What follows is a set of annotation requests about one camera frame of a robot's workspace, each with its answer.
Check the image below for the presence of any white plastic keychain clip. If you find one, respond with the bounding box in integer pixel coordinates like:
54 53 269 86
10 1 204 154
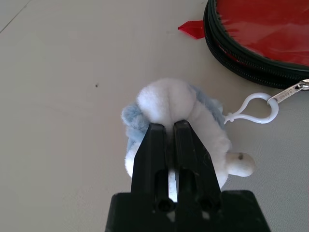
223 93 280 125

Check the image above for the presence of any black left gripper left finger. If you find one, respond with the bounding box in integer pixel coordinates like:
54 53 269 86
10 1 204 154
130 123 174 211

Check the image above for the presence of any black red paddle case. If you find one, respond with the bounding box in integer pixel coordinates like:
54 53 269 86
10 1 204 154
178 0 309 105

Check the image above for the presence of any white blue plush keychain toy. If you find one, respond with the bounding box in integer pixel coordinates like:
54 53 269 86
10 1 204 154
122 77 256 203

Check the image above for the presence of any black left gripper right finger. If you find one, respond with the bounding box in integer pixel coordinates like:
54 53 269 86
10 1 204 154
173 120 222 211

